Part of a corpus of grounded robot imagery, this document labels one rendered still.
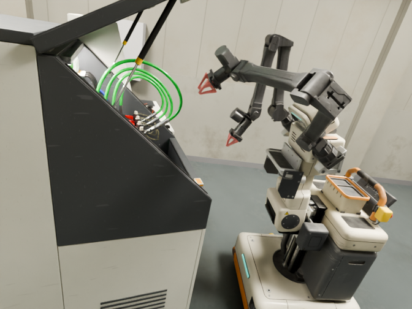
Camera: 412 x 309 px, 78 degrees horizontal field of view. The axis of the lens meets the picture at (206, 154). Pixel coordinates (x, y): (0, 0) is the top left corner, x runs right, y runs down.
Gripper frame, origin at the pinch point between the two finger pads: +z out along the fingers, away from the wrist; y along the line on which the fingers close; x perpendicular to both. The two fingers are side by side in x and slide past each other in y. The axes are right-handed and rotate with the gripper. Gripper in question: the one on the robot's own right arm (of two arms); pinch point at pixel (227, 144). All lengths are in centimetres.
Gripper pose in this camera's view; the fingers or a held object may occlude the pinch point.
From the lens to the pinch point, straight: 152.9
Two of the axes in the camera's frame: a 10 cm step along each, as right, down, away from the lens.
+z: -5.9, 7.4, 3.1
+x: 8.0, 5.1, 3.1
